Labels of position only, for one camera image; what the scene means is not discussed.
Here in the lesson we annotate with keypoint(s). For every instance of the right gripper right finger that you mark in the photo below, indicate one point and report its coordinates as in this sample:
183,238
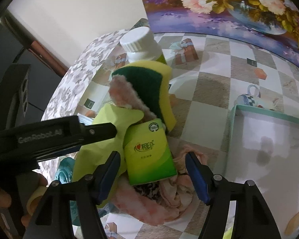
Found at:
253,218

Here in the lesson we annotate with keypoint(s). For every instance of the round beige powder puff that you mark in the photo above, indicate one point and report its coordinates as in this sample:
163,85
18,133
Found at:
292,225

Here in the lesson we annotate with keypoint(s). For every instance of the blue face mask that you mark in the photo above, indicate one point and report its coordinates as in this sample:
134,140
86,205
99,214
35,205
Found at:
85,120

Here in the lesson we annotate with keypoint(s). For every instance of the pink striped fluffy towel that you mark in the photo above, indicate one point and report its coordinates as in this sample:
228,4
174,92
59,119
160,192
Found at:
162,201

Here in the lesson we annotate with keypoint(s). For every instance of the green tissue pack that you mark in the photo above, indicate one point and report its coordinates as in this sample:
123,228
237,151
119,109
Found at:
147,154

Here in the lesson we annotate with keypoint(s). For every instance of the green yellow sponge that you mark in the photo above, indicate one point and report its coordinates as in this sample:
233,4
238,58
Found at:
141,69

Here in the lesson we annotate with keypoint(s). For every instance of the person left hand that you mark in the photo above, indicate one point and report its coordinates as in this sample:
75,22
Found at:
19,197

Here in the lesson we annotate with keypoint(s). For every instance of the teal plastic toy case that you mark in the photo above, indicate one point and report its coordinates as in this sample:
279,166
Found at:
64,174

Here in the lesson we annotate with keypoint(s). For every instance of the floral white tablecloth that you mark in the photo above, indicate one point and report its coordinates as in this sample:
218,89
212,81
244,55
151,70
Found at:
71,88

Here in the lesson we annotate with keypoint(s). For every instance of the teal shallow box tray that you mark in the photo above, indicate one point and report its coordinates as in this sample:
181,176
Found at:
264,147

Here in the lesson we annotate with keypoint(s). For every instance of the white pill bottle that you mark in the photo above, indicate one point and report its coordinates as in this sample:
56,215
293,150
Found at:
140,45

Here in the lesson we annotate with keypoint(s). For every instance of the floral painting canvas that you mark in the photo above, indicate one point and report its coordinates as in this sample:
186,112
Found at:
270,24

